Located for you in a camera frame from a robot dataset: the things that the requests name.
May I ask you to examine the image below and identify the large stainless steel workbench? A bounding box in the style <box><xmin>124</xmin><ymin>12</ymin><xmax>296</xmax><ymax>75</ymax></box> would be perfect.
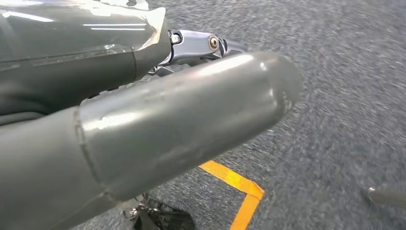
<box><xmin>361</xmin><ymin>185</ymin><xmax>406</xmax><ymax>210</ymax></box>

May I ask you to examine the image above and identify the black robot foot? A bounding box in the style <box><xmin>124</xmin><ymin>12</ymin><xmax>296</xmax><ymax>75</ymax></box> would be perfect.
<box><xmin>123</xmin><ymin>193</ymin><xmax>197</xmax><ymax>230</ymax></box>

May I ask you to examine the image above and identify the yellow floor tape square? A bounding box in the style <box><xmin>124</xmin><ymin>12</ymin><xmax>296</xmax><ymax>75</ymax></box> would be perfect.
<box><xmin>198</xmin><ymin>160</ymin><xmax>265</xmax><ymax>230</ymax></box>

